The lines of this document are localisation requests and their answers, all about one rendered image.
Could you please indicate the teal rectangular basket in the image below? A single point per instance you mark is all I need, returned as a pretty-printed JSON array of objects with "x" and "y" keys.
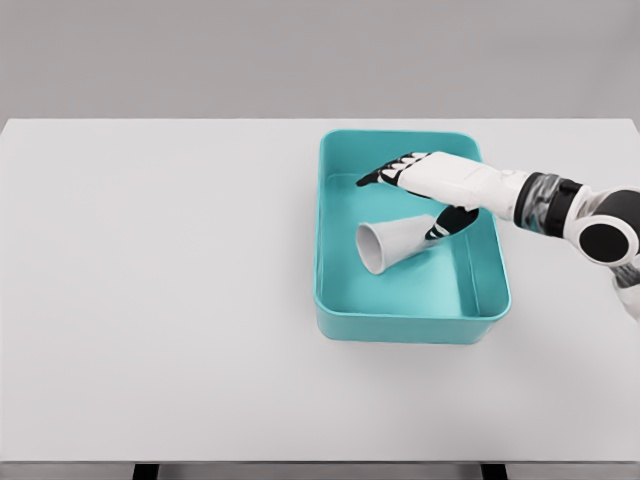
[{"x": 395, "y": 300}]

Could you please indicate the white paper cup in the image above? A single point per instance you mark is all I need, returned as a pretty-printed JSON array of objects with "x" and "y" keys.
[{"x": 387, "y": 240}]

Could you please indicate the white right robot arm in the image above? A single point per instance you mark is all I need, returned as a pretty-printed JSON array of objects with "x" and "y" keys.
[{"x": 550, "y": 202}]

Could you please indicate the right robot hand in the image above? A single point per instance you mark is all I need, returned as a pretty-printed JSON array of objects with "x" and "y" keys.
[{"x": 437, "y": 180}]

